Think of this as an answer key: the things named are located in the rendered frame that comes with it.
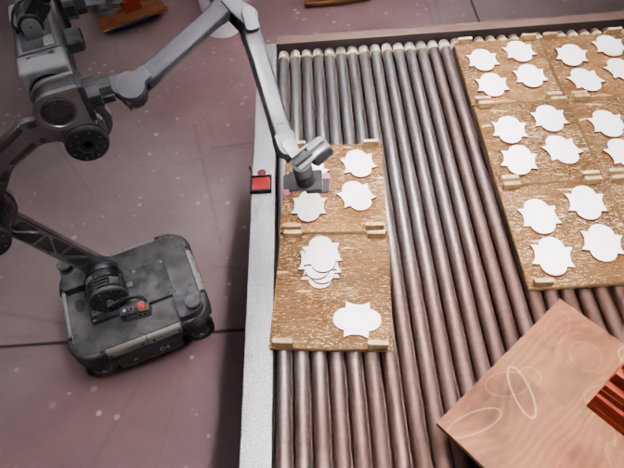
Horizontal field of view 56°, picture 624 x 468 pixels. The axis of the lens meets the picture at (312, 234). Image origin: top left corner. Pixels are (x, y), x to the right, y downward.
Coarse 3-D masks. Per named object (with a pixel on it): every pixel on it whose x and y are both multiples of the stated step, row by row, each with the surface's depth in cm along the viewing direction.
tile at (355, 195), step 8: (344, 184) 203; (352, 184) 203; (360, 184) 202; (368, 184) 203; (344, 192) 200; (352, 192) 200; (360, 192) 200; (368, 192) 200; (344, 200) 198; (352, 200) 198; (360, 200) 198; (368, 200) 198; (344, 208) 197; (352, 208) 196; (360, 208) 196; (368, 208) 196
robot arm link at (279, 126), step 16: (256, 16) 165; (256, 32) 167; (256, 48) 167; (256, 64) 167; (256, 80) 168; (272, 80) 168; (272, 96) 167; (272, 112) 167; (272, 128) 166; (288, 128) 167
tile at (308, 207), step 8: (304, 192) 202; (296, 200) 200; (304, 200) 199; (312, 200) 199; (320, 200) 199; (296, 208) 197; (304, 208) 197; (312, 208) 197; (320, 208) 197; (304, 216) 195; (312, 216) 195
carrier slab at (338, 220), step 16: (352, 144) 216; (336, 160) 212; (336, 176) 206; (352, 176) 206; (368, 176) 205; (336, 192) 202; (384, 192) 201; (288, 208) 199; (336, 208) 197; (384, 208) 196; (304, 224) 194; (320, 224) 194; (336, 224) 193; (352, 224) 193; (384, 224) 192
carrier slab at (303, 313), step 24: (288, 240) 190; (336, 240) 189; (360, 240) 188; (384, 240) 188; (288, 264) 184; (360, 264) 183; (384, 264) 182; (288, 288) 179; (312, 288) 178; (336, 288) 178; (360, 288) 177; (384, 288) 177; (288, 312) 173; (312, 312) 173; (384, 312) 171; (288, 336) 169; (312, 336) 168; (336, 336) 168; (360, 336) 167; (384, 336) 167
